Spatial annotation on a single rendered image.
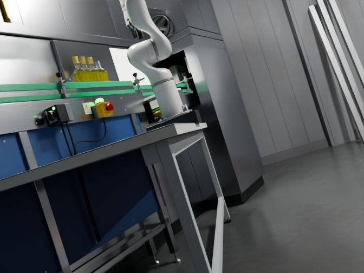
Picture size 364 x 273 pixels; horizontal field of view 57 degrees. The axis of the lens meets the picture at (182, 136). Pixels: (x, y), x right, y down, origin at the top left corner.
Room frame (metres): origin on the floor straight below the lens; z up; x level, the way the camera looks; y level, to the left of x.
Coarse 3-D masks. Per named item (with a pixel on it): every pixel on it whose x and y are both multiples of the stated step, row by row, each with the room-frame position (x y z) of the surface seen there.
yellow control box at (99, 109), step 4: (100, 104) 1.71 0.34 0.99; (104, 104) 1.73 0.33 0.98; (92, 108) 1.74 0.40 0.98; (96, 108) 1.73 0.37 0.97; (100, 108) 1.72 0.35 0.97; (104, 108) 1.72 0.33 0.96; (96, 112) 1.73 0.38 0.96; (100, 112) 1.72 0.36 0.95; (104, 112) 1.71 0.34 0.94; (108, 112) 1.74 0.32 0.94; (112, 112) 1.76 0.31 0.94; (96, 116) 1.74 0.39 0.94; (100, 116) 1.72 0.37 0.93; (104, 116) 1.75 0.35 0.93
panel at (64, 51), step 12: (60, 48) 2.05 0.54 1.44; (72, 48) 2.13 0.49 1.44; (84, 48) 2.22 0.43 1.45; (96, 48) 2.32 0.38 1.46; (108, 48) 2.43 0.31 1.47; (120, 48) 2.55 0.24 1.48; (60, 60) 2.02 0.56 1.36; (72, 60) 2.10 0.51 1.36; (96, 60) 2.29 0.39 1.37; (108, 60) 2.39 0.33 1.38; (72, 72) 2.08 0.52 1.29; (108, 72) 2.36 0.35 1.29
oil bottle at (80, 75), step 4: (76, 68) 1.94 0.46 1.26; (80, 68) 1.94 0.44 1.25; (76, 72) 1.93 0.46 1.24; (80, 72) 1.92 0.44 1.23; (84, 72) 1.95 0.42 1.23; (76, 76) 1.94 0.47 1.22; (80, 76) 1.92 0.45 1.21; (84, 76) 1.94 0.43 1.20; (76, 80) 1.94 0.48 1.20; (80, 80) 1.93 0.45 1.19; (84, 80) 1.94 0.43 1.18; (88, 80) 1.96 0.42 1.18
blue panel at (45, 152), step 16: (48, 128) 1.52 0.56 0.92; (64, 128) 1.59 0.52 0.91; (80, 128) 1.67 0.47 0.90; (96, 128) 1.77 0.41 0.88; (112, 128) 1.86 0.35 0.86; (128, 128) 1.98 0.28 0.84; (0, 144) 1.32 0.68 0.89; (16, 144) 1.37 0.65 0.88; (32, 144) 1.43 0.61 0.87; (48, 144) 1.50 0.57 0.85; (64, 144) 1.57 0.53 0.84; (80, 144) 1.65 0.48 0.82; (96, 144) 1.74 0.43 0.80; (0, 160) 1.30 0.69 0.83; (16, 160) 1.35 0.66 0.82; (48, 160) 1.48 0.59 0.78; (0, 176) 1.28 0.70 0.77
